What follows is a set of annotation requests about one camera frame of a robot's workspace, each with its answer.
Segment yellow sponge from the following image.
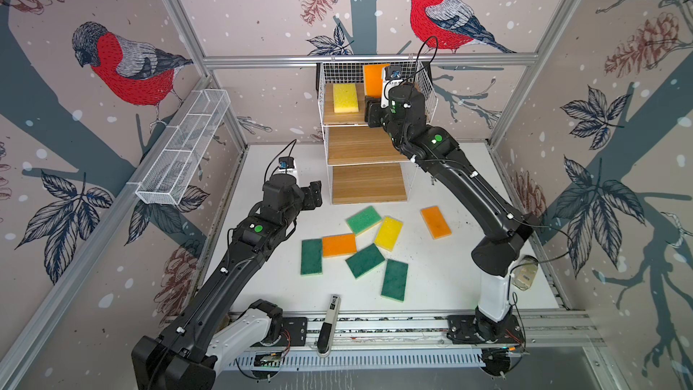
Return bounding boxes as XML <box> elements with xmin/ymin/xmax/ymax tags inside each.
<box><xmin>374</xmin><ymin>217</ymin><xmax>404</xmax><ymax>252</ymax></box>
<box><xmin>332</xmin><ymin>83</ymin><xmax>359</xmax><ymax>114</ymax></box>

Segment orange sponge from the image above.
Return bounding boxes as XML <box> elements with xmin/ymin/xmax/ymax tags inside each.
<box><xmin>420</xmin><ymin>206</ymin><xmax>452</xmax><ymax>239</ymax></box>
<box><xmin>322</xmin><ymin>233</ymin><xmax>357</xmax><ymax>258</ymax></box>
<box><xmin>363</xmin><ymin>63</ymin><xmax>389</xmax><ymax>99</ymax></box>

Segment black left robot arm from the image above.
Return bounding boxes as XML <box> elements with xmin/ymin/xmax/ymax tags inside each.
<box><xmin>131</xmin><ymin>173</ymin><xmax>322</xmax><ymax>389</ymax></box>

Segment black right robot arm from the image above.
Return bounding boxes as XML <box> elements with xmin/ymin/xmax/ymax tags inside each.
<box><xmin>365</xmin><ymin>83</ymin><xmax>539</xmax><ymax>342</ymax></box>

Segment dark green sponge left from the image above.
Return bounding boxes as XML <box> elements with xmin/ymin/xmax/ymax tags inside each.
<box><xmin>301</xmin><ymin>238</ymin><xmax>323</xmax><ymax>276</ymax></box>

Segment dark green sponge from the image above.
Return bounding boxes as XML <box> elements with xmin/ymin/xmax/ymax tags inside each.
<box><xmin>381</xmin><ymin>259</ymin><xmax>409</xmax><ymax>302</ymax></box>
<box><xmin>301</xmin><ymin>238</ymin><xmax>323</xmax><ymax>276</ymax></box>
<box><xmin>346</xmin><ymin>244</ymin><xmax>385</xmax><ymax>279</ymax></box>

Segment light green sponge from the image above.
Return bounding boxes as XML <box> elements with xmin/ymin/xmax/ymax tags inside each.
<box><xmin>346</xmin><ymin>206</ymin><xmax>383</xmax><ymax>236</ymax></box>

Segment dark green sponge centre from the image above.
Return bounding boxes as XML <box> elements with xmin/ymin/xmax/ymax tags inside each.
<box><xmin>346</xmin><ymin>244</ymin><xmax>385</xmax><ymax>279</ymax></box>

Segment dark green sponge near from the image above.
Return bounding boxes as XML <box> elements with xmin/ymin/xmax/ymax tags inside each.
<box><xmin>381</xmin><ymin>259</ymin><xmax>409</xmax><ymax>302</ymax></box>

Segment black white handheld scraper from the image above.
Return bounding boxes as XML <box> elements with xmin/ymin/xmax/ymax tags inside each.
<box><xmin>316</xmin><ymin>294</ymin><xmax>341</xmax><ymax>358</ymax></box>

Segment small clear plastic container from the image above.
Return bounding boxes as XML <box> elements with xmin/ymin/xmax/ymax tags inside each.
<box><xmin>511</xmin><ymin>256</ymin><xmax>539</xmax><ymax>292</ymax></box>

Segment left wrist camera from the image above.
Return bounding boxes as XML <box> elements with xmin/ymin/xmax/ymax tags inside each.
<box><xmin>277</xmin><ymin>155</ymin><xmax>298</xmax><ymax>178</ymax></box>

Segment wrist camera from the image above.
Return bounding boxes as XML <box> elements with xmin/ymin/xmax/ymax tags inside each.
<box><xmin>380</xmin><ymin>65</ymin><xmax>404</xmax><ymax>108</ymax></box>
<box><xmin>277</xmin><ymin>155</ymin><xmax>298</xmax><ymax>178</ymax></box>

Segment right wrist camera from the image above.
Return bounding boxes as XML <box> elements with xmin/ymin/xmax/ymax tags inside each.
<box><xmin>380</xmin><ymin>65</ymin><xmax>404</xmax><ymax>108</ymax></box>

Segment white wire wooden shelf unit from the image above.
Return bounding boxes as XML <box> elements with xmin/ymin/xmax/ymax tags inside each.
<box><xmin>316</xmin><ymin>61</ymin><xmax>438</xmax><ymax>205</ymax></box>

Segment aluminium frame crossbar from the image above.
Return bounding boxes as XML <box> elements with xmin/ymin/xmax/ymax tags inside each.
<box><xmin>202</xmin><ymin>52</ymin><xmax>539</xmax><ymax>70</ymax></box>

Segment white wire wall basket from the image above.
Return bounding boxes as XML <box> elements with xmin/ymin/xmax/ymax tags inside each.
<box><xmin>135</xmin><ymin>88</ymin><xmax>230</xmax><ymax>206</ymax></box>

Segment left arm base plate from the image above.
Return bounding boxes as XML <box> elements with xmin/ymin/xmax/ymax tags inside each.
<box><xmin>256</xmin><ymin>317</ymin><xmax>308</xmax><ymax>348</ymax></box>

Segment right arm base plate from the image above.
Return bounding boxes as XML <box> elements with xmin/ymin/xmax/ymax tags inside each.
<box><xmin>446</xmin><ymin>312</ymin><xmax>525</xmax><ymax>345</ymax></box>

